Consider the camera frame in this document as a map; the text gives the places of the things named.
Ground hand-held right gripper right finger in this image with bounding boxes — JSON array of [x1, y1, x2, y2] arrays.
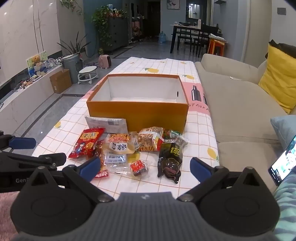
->
[[177, 157, 275, 202]]

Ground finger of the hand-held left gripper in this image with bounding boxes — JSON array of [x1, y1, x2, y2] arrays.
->
[[0, 130, 37, 152], [0, 152, 67, 168]]

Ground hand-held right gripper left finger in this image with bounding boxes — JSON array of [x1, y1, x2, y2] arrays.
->
[[20, 156, 115, 204]]

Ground orange clear snack packet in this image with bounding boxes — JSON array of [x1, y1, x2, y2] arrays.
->
[[94, 139, 109, 163]]

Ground red snack packet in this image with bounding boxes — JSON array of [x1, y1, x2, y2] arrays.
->
[[68, 128, 106, 159]]

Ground clear packet with white label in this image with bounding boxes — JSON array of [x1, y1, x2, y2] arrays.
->
[[102, 149, 131, 174]]

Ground black snack packet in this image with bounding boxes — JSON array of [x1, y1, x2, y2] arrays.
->
[[157, 137, 189, 184]]

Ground yellow white snack packet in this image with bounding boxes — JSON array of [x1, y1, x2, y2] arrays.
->
[[106, 133, 137, 154]]

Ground green snack packet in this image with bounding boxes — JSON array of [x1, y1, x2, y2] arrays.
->
[[163, 130, 184, 139]]

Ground grey white snack packet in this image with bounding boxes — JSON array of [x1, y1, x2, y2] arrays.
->
[[84, 116, 128, 134]]

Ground small red clear packet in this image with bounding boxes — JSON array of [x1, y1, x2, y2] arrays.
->
[[129, 159, 149, 178]]

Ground orange strip snack packet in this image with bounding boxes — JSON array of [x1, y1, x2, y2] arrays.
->
[[137, 127, 165, 152]]

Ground orange cardboard box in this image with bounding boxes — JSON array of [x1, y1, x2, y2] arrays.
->
[[86, 74, 189, 134]]

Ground pink fuzzy cloth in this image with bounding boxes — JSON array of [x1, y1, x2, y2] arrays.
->
[[0, 191, 26, 241]]

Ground checkered fruit print tablecloth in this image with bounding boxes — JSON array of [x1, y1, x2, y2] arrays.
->
[[32, 57, 220, 194]]

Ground white low cabinet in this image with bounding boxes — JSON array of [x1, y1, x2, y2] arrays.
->
[[0, 65, 63, 121]]

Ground brown cardboard carton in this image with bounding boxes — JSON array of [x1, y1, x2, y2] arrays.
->
[[50, 69, 73, 94]]

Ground beige sofa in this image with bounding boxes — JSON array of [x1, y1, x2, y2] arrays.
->
[[194, 54, 296, 193]]

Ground teddy bear picture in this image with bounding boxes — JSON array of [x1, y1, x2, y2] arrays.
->
[[26, 50, 48, 77]]

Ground smartphone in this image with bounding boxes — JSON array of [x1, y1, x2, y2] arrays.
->
[[268, 136, 296, 186]]

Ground clear plastic bag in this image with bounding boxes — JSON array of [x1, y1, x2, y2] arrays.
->
[[43, 57, 63, 69]]

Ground grey metal bucket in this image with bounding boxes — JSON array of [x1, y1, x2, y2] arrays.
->
[[62, 53, 84, 84]]

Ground light blue cushion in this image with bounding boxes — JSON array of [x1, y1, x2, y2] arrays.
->
[[270, 115, 296, 149]]

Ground white round wheeled stool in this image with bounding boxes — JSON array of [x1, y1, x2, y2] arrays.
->
[[77, 65, 98, 85]]

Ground teal striped clothing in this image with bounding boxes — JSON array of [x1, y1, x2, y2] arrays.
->
[[273, 171, 296, 241]]

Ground small pink heater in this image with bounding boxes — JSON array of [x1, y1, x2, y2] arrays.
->
[[98, 54, 111, 69]]

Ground long leaf potted plant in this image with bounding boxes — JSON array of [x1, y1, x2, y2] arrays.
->
[[57, 31, 91, 57]]

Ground yellow cushion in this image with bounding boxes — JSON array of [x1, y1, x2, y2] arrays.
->
[[258, 44, 296, 114]]

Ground orange stool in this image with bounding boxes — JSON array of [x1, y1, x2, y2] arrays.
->
[[207, 38, 226, 57]]

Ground dark dining chair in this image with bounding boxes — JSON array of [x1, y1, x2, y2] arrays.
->
[[177, 23, 193, 48], [193, 24, 218, 58]]

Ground white folded papers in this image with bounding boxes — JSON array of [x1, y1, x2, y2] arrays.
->
[[209, 34, 228, 42]]

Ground dark grey cabinet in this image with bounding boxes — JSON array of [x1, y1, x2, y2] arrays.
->
[[103, 17, 129, 52]]

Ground dark dining table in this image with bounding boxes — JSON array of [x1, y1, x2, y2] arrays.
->
[[170, 23, 222, 54]]

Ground shoe rack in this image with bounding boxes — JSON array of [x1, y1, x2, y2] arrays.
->
[[128, 20, 144, 43]]

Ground trailing green plant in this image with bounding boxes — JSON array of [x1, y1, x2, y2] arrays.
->
[[92, 6, 114, 47]]

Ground hanging vine plant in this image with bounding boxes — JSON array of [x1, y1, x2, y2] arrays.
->
[[60, 0, 83, 15]]

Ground dark cushion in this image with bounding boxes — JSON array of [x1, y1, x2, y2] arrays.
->
[[265, 39, 296, 59]]

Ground row of small toys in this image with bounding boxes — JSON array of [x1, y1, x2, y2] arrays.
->
[[107, 3, 127, 18]]

